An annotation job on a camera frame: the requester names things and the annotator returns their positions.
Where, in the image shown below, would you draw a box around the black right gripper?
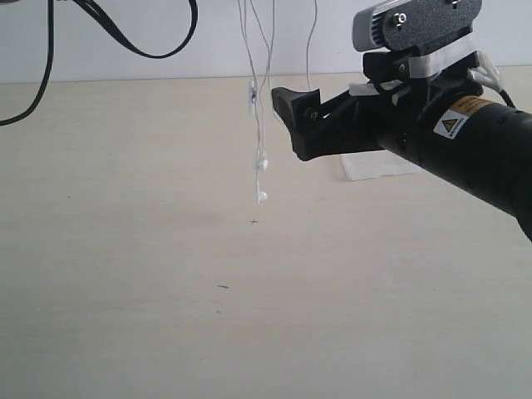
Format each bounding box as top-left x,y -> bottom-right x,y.
271,53 -> 485,166

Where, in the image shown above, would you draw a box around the white wired earphones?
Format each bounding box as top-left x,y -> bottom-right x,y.
236,0 -> 319,205

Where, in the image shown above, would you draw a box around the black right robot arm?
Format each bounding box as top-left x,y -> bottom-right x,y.
272,52 -> 531,234

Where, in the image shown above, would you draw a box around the clear plastic storage case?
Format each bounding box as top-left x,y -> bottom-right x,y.
340,150 -> 420,181

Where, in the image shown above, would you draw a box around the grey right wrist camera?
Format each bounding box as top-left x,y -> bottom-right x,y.
352,0 -> 482,52

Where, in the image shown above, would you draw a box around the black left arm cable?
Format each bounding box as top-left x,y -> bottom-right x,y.
0,0 -> 200,127

